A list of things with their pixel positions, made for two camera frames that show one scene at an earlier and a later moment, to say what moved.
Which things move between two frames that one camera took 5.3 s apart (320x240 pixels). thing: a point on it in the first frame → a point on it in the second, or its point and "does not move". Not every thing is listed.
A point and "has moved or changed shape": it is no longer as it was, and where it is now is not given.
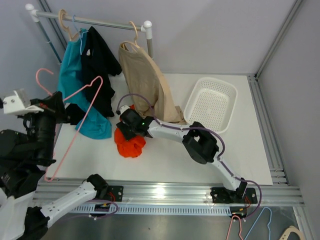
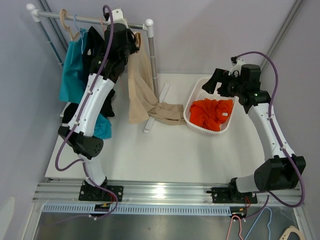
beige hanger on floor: [291, 229] does not move
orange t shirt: [131, 148] → [210, 114]
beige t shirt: [145, 79] has moved or changed shape
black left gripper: [54, 105] → [133, 48]
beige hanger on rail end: [71, 38] does not move
